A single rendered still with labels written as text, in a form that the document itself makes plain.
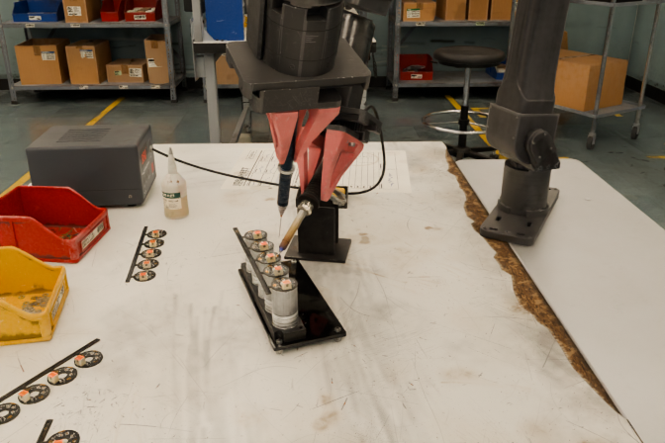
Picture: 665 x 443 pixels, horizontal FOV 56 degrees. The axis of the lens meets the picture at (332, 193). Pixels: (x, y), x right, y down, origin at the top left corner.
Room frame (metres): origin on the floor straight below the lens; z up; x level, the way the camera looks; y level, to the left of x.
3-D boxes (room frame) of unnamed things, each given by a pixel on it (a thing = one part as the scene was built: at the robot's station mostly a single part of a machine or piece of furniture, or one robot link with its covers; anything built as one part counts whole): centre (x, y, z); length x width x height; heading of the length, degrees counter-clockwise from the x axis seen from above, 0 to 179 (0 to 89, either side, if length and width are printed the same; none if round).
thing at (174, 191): (0.81, 0.22, 0.80); 0.03 x 0.03 x 0.10
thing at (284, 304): (0.51, 0.05, 0.79); 0.02 x 0.02 x 0.05
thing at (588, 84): (3.84, -1.47, 0.51); 0.75 x 0.48 x 1.03; 31
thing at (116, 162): (0.88, 0.35, 0.80); 0.15 x 0.12 x 0.10; 95
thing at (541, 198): (0.81, -0.27, 0.79); 0.20 x 0.07 x 0.08; 152
